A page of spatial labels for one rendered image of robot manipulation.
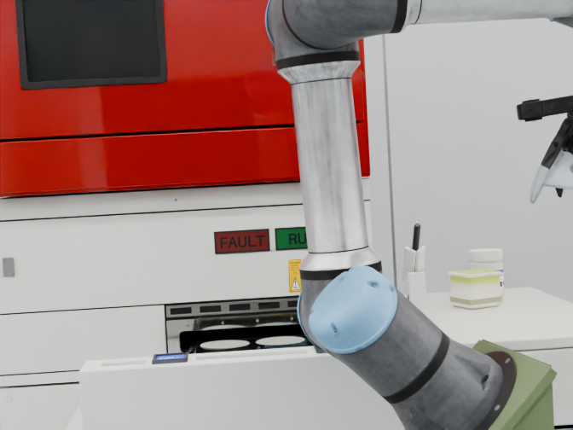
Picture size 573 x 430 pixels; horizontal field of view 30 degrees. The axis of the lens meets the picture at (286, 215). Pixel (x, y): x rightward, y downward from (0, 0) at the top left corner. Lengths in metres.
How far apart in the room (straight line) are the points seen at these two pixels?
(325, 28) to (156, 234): 1.01
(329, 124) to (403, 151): 2.37
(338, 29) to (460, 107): 2.52
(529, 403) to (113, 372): 0.67
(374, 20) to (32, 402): 1.31
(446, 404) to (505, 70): 2.64
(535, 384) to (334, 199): 0.36
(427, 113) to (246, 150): 1.69
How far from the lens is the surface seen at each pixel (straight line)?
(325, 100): 1.46
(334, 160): 1.46
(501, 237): 3.91
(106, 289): 2.31
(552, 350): 1.76
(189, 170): 2.23
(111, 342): 2.32
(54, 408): 2.36
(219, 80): 2.24
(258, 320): 2.29
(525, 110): 1.70
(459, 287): 2.09
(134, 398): 1.70
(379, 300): 1.33
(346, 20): 1.36
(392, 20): 1.36
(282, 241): 2.29
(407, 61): 3.84
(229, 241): 2.28
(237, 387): 1.69
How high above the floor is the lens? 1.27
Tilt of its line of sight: 3 degrees down
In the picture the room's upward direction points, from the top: 3 degrees counter-clockwise
